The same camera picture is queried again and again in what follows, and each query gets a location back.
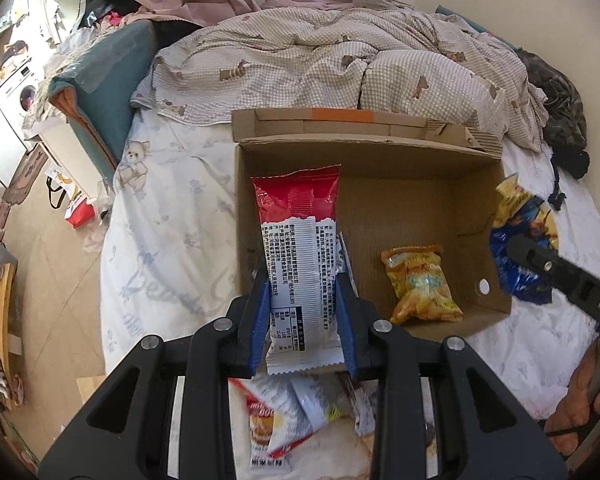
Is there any blue and yellow snack packet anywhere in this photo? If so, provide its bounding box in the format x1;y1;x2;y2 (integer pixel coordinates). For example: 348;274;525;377
489;174;561;305

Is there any white burger print snack packet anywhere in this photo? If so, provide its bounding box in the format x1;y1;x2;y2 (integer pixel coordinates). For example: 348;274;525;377
229;378;323;467

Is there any dark camouflage cloth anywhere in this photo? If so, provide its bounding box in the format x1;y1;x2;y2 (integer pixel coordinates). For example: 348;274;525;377
517;50;591;211

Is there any red and white snack packet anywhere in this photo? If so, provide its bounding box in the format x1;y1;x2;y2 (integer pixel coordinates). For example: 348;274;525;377
251;164;346;376

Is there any brown doormat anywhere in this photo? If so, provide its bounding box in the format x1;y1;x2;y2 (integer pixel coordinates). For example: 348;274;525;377
2;142;49;206

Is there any teal padded board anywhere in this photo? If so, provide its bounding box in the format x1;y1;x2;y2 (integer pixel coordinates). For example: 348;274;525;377
47;20;157;171

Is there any orange patterned cloth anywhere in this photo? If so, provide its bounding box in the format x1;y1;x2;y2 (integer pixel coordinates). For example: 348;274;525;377
544;339;600;461

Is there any white and orange bag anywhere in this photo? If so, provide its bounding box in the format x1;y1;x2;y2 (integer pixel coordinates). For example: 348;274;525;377
46;169;86;211

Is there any white bear print bed sheet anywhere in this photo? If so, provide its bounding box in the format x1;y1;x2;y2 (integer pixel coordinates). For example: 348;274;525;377
99;109;600;418

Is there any white lace cloth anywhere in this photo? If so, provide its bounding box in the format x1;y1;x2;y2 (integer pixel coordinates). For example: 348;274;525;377
27;25;103;122

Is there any beige checkered duvet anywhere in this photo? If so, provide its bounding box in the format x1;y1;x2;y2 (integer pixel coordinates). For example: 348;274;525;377
130;0;551;153

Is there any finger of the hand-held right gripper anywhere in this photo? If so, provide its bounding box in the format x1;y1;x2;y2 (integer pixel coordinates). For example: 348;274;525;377
507;234;581;306

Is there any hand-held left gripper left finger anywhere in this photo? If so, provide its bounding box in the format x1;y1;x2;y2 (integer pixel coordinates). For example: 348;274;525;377
37;270;272;480

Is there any white washing machine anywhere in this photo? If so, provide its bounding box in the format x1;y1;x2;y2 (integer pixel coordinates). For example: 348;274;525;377
0;67;43;151

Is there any red bag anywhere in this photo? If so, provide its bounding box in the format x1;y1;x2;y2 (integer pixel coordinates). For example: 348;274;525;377
65;195;94;229

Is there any white grey snack packet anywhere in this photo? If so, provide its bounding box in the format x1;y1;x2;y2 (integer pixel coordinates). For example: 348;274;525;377
291;374;362;432

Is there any wooden chair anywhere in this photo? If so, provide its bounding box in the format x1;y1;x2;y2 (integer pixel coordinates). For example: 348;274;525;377
0;260;25;408

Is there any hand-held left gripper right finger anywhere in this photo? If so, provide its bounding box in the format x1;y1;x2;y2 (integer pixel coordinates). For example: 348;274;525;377
336;272;568;480

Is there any white low cabinet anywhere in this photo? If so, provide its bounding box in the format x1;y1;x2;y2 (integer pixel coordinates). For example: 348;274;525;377
30;119;102;197

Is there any brown cardboard box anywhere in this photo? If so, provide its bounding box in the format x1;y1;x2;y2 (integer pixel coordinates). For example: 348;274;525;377
231;108;512;341

